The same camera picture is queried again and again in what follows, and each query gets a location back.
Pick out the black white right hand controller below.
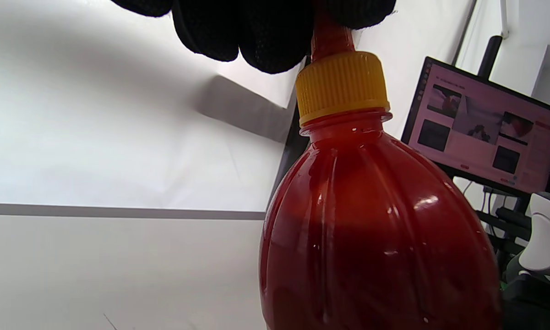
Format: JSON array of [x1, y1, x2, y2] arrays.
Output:
[[517, 192, 550, 287]]

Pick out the red ketchup bottle yellow cap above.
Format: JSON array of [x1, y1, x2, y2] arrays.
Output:
[[259, 50, 504, 330]]

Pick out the black metal pole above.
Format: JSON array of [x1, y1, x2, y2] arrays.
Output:
[[479, 36, 503, 79]]

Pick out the black computer monitor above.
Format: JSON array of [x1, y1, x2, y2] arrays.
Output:
[[401, 56, 550, 195]]

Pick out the person's right hand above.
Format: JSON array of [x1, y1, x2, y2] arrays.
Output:
[[504, 273, 550, 330]]

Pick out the white backdrop sheet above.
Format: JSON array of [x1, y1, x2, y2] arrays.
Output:
[[0, 0, 474, 212]]

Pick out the person's left hand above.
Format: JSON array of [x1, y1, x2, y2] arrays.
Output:
[[110, 0, 397, 75]]

